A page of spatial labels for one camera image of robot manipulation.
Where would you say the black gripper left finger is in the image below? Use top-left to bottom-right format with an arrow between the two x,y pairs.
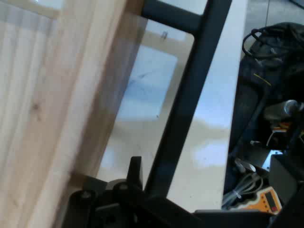
63,156 -> 195,228

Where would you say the light wooden drawer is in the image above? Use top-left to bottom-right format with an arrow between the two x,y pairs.
0,0 -> 148,228

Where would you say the black drawer handle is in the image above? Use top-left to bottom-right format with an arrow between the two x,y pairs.
142,0 -> 233,209

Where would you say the orange multimeter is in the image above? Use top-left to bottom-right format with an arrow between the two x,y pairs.
237,186 -> 284,215

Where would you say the black box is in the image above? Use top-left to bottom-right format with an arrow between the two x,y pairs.
269,154 -> 304,205

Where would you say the grey cable bundle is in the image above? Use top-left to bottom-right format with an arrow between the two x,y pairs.
222,158 -> 264,210

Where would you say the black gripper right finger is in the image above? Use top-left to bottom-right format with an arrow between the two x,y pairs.
194,201 -> 304,228

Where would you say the silver metal cylinder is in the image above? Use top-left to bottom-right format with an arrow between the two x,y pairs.
283,99 -> 300,117

